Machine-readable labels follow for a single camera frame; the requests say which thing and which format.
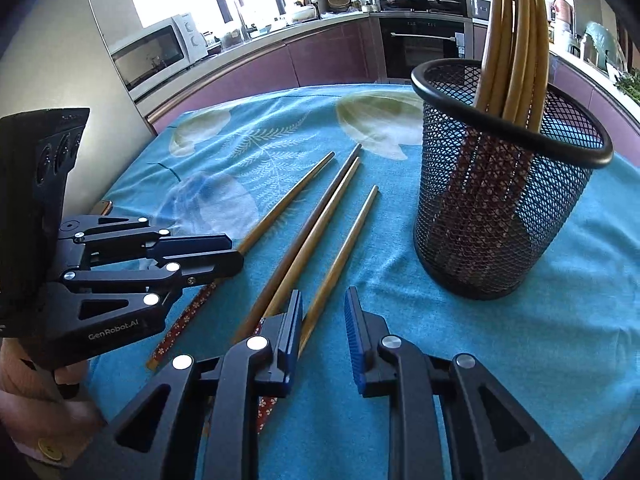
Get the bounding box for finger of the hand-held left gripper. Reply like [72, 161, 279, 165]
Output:
[35, 252, 246, 368]
[57, 216, 234, 269]

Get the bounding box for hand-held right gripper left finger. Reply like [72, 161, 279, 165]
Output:
[87, 289, 304, 480]

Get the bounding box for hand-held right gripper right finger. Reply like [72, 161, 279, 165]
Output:
[344, 286, 583, 480]

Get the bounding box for single red-ended wooden chopstick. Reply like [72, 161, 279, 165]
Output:
[297, 185, 381, 348]
[145, 151, 337, 372]
[252, 156, 362, 435]
[231, 142, 363, 346]

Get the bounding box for black mesh utensil holder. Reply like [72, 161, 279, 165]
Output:
[411, 58, 614, 302]

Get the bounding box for bundle of wooden chopsticks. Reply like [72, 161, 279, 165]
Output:
[452, 0, 551, 286]

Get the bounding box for person's left forearm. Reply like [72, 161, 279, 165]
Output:
[0, 405, 91, 468]

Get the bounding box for person's left hand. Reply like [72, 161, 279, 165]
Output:
[0, 332, 106, 431]

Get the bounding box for blue floral tablecloth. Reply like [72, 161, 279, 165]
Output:
[82, 82, 640, 480]

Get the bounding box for pink base cabinets with sink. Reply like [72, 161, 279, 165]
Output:
[132, 12, 381, 136]

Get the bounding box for white microwave oven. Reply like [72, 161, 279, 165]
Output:
[109, 14, 211, 107]

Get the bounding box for steel sink faucet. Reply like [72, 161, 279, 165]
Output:
[231, 0, 252, 42]

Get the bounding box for white casserole pot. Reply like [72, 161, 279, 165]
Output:
[287, 4, 319, 24]

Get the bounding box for black built-in oven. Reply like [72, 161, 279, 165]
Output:
[377, 14, 474, 82]

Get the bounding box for pink base cabinets with peninsula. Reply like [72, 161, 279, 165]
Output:
[472, 22, 640, 133]

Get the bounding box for bunch of green vegetables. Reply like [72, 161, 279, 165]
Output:
[614, 67, 640, 107]

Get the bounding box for mint green food cover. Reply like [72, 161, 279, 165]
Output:
[582, 21, 627, 68]

